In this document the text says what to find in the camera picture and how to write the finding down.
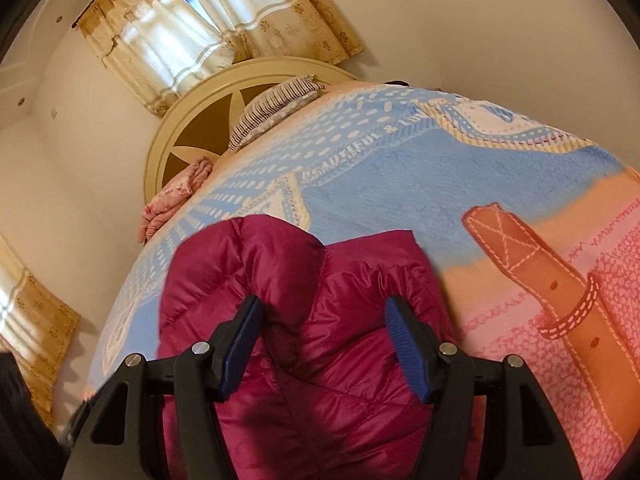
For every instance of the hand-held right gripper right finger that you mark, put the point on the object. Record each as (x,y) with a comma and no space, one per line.
(407,350)

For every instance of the blue and pink printed blanket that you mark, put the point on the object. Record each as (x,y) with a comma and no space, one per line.
(400,170)

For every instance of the beige patterned window curtain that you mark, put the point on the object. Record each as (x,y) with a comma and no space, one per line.
(40,320)
(200,25)

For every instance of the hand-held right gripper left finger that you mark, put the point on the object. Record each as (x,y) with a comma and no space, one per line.
(240,350)

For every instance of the striped pillow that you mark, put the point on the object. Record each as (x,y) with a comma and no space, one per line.
(270,105)

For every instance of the pink floral folded cloth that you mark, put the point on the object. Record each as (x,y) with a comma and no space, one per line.
(170,195)

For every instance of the cream wooden headboard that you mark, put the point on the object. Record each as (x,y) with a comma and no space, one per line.
(200,130)

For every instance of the magenta quilted puffer jacket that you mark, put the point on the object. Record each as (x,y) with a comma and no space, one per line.
(325,360)

